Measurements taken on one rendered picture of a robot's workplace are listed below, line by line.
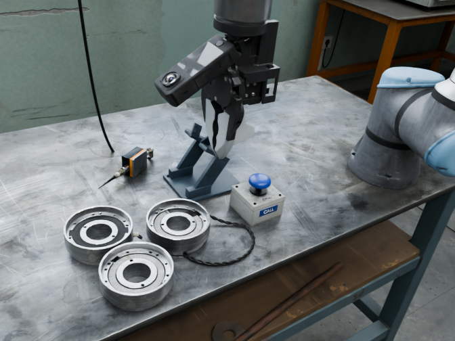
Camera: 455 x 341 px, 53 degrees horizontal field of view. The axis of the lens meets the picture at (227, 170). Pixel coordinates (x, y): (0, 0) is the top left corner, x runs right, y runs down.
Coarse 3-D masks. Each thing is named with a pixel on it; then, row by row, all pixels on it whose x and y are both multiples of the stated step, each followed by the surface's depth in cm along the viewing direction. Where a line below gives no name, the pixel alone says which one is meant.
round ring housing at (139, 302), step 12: (108, 252) 67; (120, 252) 68; (132, 252) 69; (144, 252) 69; (156, 252) 69; (108, 264) 67; (132, 264) 67; (144, 264) 67; (168, 264) 67; (120, 276) 65; (132, 276) 68; (144, 276) 68; (156, 276) 66; (168, 276) 66; (108, 288) 61; (132, 288) 63; (156, 288) 62; (168, 288) 64; (120, 300) 61; (132, 300) 61; (144, 300) 61; (156, 300) 63
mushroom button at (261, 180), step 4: (252, 176) 81; (256, 176) 81; (260, 176) 81; (264, 176) 81; (248, 180) 81; (252, 180) 80; (256, 180) 80; (260, 180) 80; (264, 180) 80; (268, 180) 80; (252, 184) 80; (256, 184) 79; (260, 184) 79; (264, 184) 79; (268, 184) 80; (256, 188) 81; (260, 188) 79; (264, 188) 80
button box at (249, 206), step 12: (240, 192) 81; (252, 192) 81; (264, 192) 81; (276, 192) 82; (240, 204) 82; (252, 204) 79; (264, 204) 79; (276, 204) 81; (240, 216) 83; (252, 216) 79; (264, 216) 81; (276, 216) 83
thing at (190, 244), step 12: (156, 204) 77; (168, 204) 79; (180, 204) 79; (192, 204) 79; (156, 216) 76; (168, 216) 76; (180, 216) 77; (204, 216) 77; (168, 228) 74; (180, 228) 78; (192, 228) 74; (204, 228) 73; (156, 240) 72; (168, 240) 70; (180, 240) 70; (192, 240) 71; (204, 240) 74; (168, 252) 73; (180, 252) 73
